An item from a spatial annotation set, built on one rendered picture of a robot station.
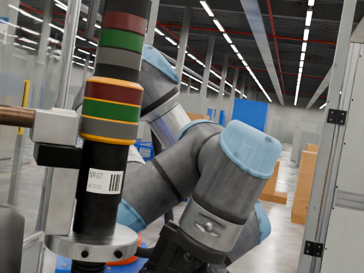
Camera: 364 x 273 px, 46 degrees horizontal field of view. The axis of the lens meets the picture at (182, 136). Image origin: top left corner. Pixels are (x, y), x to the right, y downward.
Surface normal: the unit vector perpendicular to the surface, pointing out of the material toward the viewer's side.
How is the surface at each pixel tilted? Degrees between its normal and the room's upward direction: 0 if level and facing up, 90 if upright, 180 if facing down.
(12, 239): 35
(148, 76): 91
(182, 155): 62
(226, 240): 101
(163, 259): 90
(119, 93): 90
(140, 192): 73
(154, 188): 80
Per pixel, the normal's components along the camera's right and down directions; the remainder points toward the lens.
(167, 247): -0.20, 0.01
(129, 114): 0.75, 0.15
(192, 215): -0.71, -0.28
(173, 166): -0.11, -0.30
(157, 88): 0.39, -0.06
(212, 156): -0.86, -0.38
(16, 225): 0.69, -0.66
